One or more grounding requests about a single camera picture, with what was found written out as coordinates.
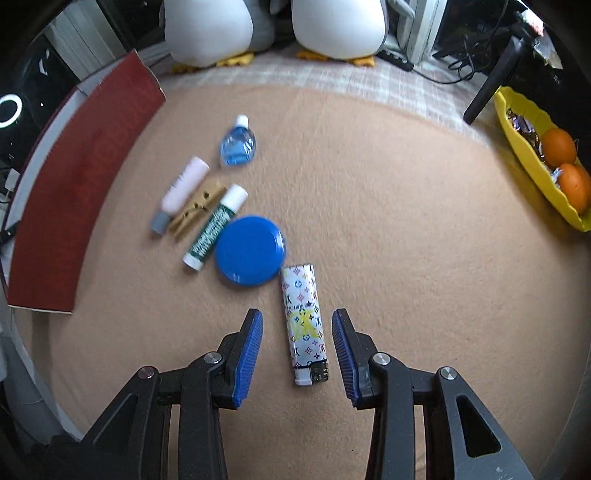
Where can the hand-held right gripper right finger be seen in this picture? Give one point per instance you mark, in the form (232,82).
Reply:
(344,355)

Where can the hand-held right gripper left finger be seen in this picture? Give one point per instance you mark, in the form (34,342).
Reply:
(247,355)

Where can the patterned white lighter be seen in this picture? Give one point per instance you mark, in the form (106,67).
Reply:
(302,318)

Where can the blue round lid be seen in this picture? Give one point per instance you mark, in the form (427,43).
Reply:
(249,251)

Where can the green lip balm stick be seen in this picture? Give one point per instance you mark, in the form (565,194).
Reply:
(213,228)

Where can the wooden clothespin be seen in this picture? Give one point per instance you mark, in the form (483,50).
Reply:
(196,210)

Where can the white tube grey cap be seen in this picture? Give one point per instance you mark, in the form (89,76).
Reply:
(182,189)

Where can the blue eye drop bottle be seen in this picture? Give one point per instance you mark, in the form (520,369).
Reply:
(238,145)

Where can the red cardboard box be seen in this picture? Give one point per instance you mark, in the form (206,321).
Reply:
(78,184)

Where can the checked cloth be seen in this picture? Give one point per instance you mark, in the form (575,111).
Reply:
(415,106)

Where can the yellow plastic bowl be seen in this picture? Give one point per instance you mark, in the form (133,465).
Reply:
(521,152)

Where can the orange fruit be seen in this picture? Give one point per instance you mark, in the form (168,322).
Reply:
(558,145)
(575,184)

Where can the pile of wrapped candies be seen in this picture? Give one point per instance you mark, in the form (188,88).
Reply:
(521,124)

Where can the black power strip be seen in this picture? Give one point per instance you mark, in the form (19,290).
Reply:
(397,59)

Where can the large penguin plush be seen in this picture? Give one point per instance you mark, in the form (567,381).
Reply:
(207,32)

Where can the small penguin plush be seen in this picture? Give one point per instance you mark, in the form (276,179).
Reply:
(339,27)

